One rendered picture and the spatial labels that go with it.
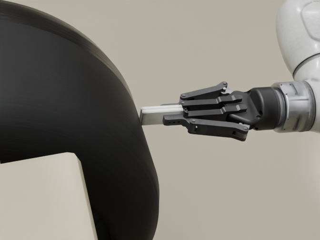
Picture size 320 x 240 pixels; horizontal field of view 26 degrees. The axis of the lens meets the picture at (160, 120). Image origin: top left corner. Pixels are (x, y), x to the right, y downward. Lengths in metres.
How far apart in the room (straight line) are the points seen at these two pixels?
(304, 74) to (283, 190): 1.47
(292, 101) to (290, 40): 0.16
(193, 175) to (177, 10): 1.09
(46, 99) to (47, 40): 0.13
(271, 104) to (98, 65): 0.31
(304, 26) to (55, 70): 0.53
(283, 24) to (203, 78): 1.81
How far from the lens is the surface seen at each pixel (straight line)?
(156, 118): 1.14
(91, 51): 1.07
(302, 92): 1.21
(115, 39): 3.34
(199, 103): 1.17
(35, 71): 0.93
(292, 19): 1.33
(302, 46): 1.29
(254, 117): 1.18
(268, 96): 1.18
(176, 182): 2.69
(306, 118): 1.21
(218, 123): 1.14
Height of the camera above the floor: 2.06
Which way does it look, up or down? 45 degrees down
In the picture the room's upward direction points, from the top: straight up
